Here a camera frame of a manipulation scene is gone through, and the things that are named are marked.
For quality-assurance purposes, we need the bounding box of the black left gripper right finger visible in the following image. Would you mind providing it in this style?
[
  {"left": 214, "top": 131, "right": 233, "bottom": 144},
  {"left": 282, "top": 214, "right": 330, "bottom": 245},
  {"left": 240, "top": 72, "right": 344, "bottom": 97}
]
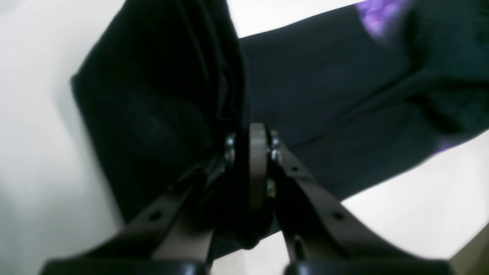
[{"left": 249, "top": 123, "right": 452, "bottom": 275}]

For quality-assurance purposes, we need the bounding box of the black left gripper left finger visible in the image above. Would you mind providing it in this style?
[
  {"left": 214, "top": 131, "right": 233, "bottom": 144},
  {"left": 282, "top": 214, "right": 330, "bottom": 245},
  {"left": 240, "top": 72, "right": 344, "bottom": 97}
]
[{"left": 41, "top": 134, "right": 235, "bottom": 275}]

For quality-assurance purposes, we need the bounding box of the black T-shirt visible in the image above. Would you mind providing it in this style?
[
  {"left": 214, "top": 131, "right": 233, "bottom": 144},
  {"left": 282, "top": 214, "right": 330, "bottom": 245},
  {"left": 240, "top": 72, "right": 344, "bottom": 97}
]
[{"left": 72, "top": 0, "right": 489, "bottom": 222}]

